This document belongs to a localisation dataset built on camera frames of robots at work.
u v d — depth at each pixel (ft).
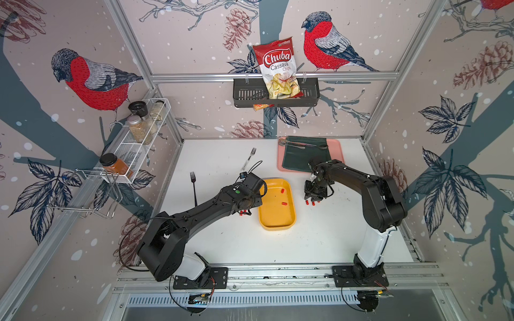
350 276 2.39
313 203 3.06
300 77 2.95
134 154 2.24
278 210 2.97
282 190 3.21
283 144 3.86
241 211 2.04
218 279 2.40
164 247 1.37
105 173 1.98
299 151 3.83
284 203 3.08
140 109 2.39
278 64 2.70
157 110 2.81
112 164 1.95
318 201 3.05
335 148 3.77
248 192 2.13
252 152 3.75
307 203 3.09
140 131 2.37
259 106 2.95
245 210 2.05
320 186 2.63
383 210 1.64
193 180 3.40
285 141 3.89
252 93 3.12
